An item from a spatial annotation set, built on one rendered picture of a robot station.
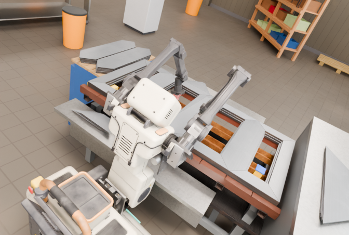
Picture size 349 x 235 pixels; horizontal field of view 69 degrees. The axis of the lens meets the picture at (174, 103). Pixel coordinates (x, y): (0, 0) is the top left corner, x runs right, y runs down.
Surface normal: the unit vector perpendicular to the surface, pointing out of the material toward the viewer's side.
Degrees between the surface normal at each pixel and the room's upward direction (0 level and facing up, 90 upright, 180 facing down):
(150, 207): 0
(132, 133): 82
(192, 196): 0
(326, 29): 90
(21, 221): 0
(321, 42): 90
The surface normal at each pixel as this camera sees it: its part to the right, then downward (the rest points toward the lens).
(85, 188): 0.26, -0.80
